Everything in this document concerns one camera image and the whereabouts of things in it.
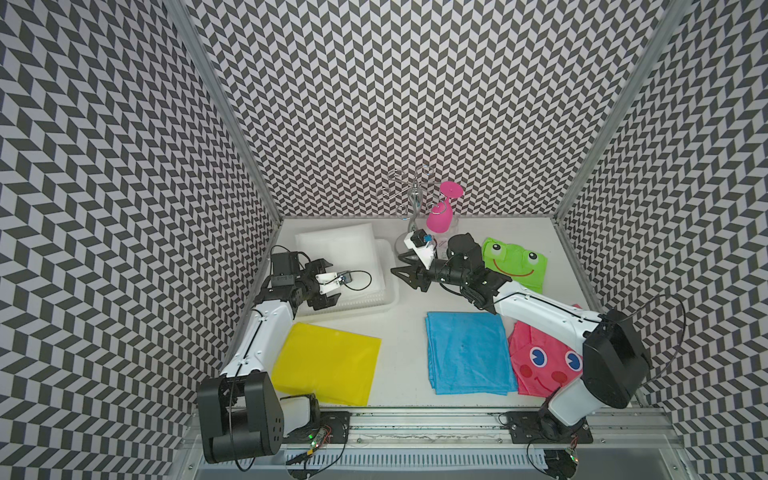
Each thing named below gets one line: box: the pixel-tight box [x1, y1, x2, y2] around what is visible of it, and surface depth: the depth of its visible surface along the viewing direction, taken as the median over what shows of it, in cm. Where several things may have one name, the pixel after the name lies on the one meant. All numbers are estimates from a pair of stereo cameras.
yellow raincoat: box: [271, 322, 382, 406], surface depth 83 cm
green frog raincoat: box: [482, 237, 548, 295], surface depth 104 cm
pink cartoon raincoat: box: [508, 321, 583, 397], surface depth 83 cm
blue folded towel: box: [425, 312, 518, 395], surface depth 84 cm
